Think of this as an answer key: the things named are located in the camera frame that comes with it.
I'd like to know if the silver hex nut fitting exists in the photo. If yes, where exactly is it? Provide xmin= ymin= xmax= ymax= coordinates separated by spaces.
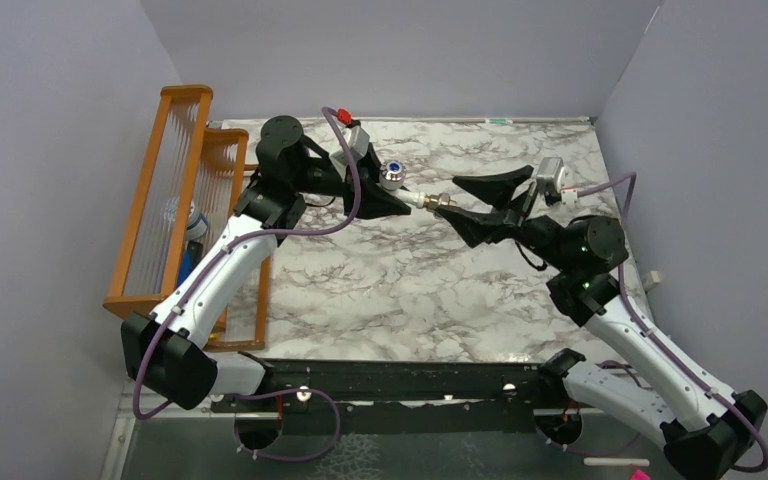
xmin=422 ymin=193 xmax=457 ymax=211

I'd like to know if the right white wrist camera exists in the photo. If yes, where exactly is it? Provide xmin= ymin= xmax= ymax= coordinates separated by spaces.
xmin=534 ymin=157 xmax=579 ymax=207

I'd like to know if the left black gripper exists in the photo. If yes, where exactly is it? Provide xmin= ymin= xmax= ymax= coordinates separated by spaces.
xmin=290 ymin=142 xmax=413 ymax=219

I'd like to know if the white chalk stick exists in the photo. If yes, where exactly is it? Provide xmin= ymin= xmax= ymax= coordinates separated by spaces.
xmin=583 ymin=457 xmax=650 ymax=468

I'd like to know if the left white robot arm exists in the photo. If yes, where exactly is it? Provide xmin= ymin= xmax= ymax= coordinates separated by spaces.
xmin=121 ymin=107 xmax=426 ymax=419

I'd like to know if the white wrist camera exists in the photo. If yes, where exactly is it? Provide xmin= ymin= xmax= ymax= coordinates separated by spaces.
xmin=534 ymin=157 xmax=579 ymax=207
xmin=330 ymin=126 xmax=370 ymax=168

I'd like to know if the pink paper scrap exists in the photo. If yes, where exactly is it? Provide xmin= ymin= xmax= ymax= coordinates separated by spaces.
xmin=629 ymin=469 xmax=651 ymax=480

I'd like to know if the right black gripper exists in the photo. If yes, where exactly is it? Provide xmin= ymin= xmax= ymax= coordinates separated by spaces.
xmin=437 ymin=164 xmax=575 ymax=272

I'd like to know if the orange wooden dish rack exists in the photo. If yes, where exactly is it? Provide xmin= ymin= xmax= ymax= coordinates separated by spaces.
xmin=103 ymin=84 xmax=256 ymax=319

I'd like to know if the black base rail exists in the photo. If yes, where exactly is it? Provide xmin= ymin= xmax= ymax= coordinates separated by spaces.
xmin=210 ymin=359 xmax=585 ymax=441

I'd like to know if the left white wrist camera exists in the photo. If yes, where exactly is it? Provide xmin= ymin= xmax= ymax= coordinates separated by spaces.
xmin=330 ymin=126 xmax=370 ymax=168

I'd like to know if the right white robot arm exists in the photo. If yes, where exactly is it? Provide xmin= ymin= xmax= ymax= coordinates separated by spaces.
xmin=437 ymin=166 xmax=768 ymax=479

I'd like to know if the white plastic water faucet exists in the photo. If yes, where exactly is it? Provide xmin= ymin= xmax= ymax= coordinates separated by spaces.
xmin=378 ymin=160 xmax=428 ymax=209

